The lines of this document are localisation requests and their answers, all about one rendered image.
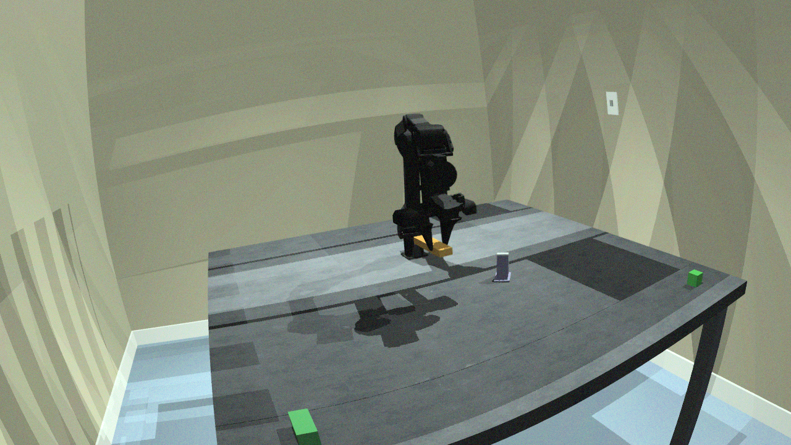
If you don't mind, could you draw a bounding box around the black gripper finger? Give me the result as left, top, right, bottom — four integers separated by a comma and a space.
416, 223, 433, 251
439, 216, 462, 245

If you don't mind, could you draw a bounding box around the green rectangular block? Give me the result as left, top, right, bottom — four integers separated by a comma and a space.
288, 409, 321, 445

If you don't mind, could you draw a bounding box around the green cube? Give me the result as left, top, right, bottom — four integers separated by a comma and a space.
687, 269, 703, 287

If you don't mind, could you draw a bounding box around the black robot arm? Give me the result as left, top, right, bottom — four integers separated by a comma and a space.
394, 113, 465, 260

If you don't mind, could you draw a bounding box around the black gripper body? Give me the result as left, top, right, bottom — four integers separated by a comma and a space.
392, 182, 477, 227

